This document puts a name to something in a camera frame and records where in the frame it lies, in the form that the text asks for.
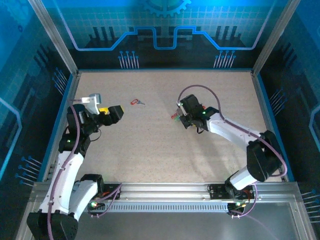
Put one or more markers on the green plastic tag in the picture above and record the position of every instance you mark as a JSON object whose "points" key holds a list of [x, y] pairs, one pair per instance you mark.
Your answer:
{"points": [[177, 118]]}

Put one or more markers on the red plastic tag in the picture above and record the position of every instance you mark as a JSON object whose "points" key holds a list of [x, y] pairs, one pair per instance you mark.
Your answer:
{"points": [[173, 116]]}

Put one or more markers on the red key tag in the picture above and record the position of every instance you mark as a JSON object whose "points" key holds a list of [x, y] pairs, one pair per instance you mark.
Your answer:
{"points": [[134, 102]]}

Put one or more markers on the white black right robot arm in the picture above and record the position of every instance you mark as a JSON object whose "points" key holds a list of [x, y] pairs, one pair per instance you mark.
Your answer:
{"points": [[230, 131]]}

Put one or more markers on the blue table edge strip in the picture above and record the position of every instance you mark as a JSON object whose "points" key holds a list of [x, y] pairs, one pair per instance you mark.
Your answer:
{"points": [[266, 100], [68, 87]]}

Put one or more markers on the small LED controller board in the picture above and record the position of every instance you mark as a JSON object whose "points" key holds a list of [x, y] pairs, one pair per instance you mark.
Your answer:
{"points": [[96, 205], [237, 205]]}

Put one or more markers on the flat steel panel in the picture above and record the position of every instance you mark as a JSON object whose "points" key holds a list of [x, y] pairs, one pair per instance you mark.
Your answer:
{"points": [[162, 227]]}

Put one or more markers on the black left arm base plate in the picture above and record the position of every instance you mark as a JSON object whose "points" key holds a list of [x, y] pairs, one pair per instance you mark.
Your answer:
{"points": [[112, 187]]}

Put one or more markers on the long aluminium rail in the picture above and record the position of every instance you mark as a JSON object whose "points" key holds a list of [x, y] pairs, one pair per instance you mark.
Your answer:
{"points": [[162, 191]]}

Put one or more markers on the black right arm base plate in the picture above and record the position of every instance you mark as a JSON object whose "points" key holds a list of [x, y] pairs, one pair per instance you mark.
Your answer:
{"points": [[217, 191]]}

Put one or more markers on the aluminium frame post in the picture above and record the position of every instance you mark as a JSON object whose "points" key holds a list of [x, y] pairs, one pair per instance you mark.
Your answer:
{"points": [[275, 37], [55, 37]]}

